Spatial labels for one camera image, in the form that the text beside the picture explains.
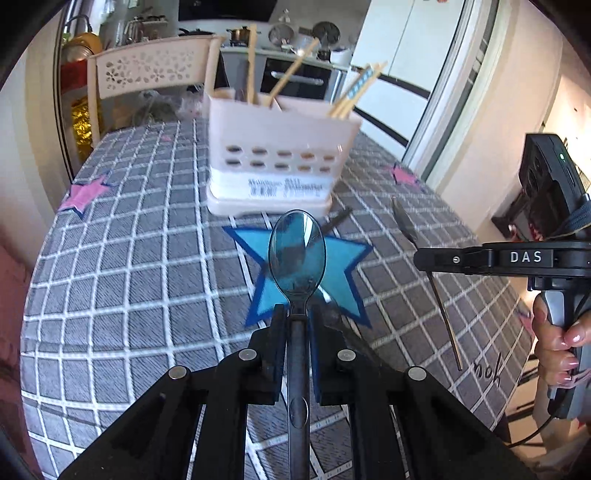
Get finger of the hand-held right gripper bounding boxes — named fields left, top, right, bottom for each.
left=413, top=247, right=485, bottom=274

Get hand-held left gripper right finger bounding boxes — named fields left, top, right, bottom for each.
left=310, top=307, right=536, bottom=480

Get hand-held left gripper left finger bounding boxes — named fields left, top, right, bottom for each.
left=58, top=305, right=289, bottom=480

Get black plastic spoon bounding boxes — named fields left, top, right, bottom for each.
left=392, top=196, right=463, bottom=371

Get dark translucent plastic spoon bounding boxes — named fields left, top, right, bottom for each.
left=268, top=209, right=328, bottom=480

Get blue patterned wooden chopstick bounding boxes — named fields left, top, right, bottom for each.
left=339, top=65, right=374, bottom=116

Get white plastic utensil holder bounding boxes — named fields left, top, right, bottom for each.
left=204, top=90, right=363, bottom=217

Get person's right hand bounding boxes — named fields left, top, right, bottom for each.
left=533, top=295, right=591, bottom=384

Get blue paper star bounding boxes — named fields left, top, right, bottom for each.
left=223, top=225, right=375, bottom=329

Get white refrigerator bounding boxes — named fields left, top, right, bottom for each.
left=350, top=0, right=467, bottom=153

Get black built-in oven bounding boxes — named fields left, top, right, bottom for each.
left=260, top=56, right=336, bottom=101

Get round hanging strainer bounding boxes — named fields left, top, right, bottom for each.
left=312, top=21, right=341, bottom=45

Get clear plastic bags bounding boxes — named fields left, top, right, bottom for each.
left=139, top=85, right=208, bottom=124

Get round hanging lid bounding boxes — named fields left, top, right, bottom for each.
left=269, top=24, right=296, bottom=47

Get gold foil bag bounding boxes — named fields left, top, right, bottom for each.
left=71, top=96, right=96, bottom=151

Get black range hood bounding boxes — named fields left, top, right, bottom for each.
left=178, top=0, right=278, bottom=22

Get red box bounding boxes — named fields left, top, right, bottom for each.
left=60, top=61, right=90, bottom=97

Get steel kettle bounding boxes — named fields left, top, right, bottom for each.
left=124, top=16, right=153, bottom=45

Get yellow pot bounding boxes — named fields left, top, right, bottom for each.
left=64, top=32, right=102, bottom=62

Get dark blue wrist strap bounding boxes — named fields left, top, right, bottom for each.
left=549, top=194, right=591, bottom=237

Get black cable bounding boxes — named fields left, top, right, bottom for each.
left=507, top=406, right=578, bottom=448

